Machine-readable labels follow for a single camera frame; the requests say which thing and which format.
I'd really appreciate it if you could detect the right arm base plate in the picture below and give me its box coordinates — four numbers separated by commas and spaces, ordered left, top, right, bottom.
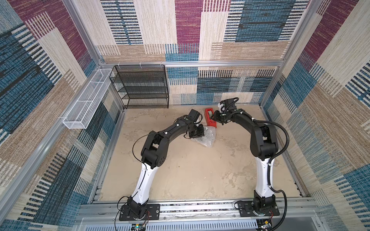
234, 200, 280, 217

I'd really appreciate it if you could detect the black corrugated cable conduit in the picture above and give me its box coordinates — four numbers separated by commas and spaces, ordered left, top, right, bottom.
225, 97, 290, 231

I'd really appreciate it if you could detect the black wire mesh shelf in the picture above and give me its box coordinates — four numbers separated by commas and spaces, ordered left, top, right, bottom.
110, 64, 169, 109

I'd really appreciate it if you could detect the red tape dispenser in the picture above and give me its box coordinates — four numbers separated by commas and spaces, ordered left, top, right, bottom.
205, 108, 217, 128

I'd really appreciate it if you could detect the white slotted cable duct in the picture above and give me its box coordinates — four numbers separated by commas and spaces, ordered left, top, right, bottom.
85, 219, 258, 231

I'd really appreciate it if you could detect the aluminium mounting rail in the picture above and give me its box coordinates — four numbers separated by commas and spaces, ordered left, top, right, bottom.
74, 197, 320, 224

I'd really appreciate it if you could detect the clear bubble wrap sheet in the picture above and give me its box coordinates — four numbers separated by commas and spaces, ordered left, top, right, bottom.
193, 126, 216, 148

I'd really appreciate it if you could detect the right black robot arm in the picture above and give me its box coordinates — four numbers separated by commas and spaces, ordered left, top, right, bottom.
211, 109, 280, 216

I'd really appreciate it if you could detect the white wire mesh basket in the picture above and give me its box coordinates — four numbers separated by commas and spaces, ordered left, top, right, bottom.
63, 69, 112, 130

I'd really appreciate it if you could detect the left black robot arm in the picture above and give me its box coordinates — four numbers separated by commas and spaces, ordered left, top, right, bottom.
127, 109, 204, 218

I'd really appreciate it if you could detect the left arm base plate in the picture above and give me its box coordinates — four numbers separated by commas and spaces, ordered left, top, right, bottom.
119, 204, 161, 221

